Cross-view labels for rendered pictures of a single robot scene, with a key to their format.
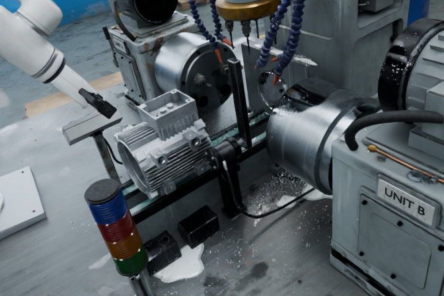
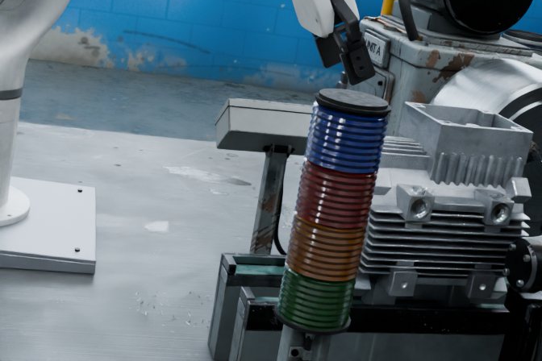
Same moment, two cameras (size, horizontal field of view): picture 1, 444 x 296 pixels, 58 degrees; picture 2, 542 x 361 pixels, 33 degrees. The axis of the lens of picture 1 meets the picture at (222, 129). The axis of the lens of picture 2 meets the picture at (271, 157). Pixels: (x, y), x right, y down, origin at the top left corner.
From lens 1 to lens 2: 34 cm
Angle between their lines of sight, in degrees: 20
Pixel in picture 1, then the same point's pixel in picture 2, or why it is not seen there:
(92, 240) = (170, 343)
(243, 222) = not seen: outside the picture
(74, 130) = (248, 116)
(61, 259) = (97, 344)
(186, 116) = (501, 157)
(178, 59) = (497, 91)
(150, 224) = not seen: hidden behind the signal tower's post
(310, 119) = not seen: outside the picture
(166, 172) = (412, 243)
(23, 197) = (66, 223)
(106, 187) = (364, 99)
